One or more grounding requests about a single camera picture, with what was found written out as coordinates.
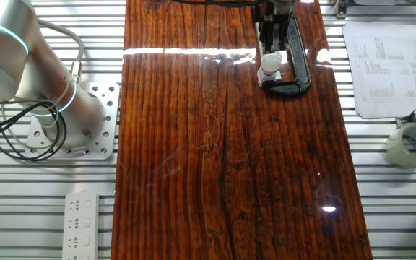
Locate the white power strip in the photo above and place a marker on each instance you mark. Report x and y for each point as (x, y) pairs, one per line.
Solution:
(81, 227)

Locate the black C-clamp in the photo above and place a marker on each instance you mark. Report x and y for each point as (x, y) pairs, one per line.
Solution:
(302, 72)

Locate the white light bulb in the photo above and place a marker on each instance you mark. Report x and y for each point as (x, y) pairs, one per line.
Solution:
(271, 62)

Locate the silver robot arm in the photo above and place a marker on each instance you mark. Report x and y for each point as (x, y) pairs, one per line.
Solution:
(13, 72)

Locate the clear tape roll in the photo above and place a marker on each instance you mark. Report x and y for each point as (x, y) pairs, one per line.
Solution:
(397, 151)

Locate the silver corner bracket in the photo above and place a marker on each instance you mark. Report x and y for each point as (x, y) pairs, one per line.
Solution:
(341, 9)

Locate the printed paper sheets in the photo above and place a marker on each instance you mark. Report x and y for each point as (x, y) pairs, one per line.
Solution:
(388, 79)

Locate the white bulb socket adapter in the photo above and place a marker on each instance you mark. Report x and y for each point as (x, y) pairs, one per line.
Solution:
(265, 78)

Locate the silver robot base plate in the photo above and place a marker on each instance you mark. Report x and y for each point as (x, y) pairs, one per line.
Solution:
(108, 119)

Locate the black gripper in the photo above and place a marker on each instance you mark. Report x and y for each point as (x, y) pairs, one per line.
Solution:
(273, 16)

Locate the brown wooden board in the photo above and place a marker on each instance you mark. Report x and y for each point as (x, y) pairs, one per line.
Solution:
(179, 162)

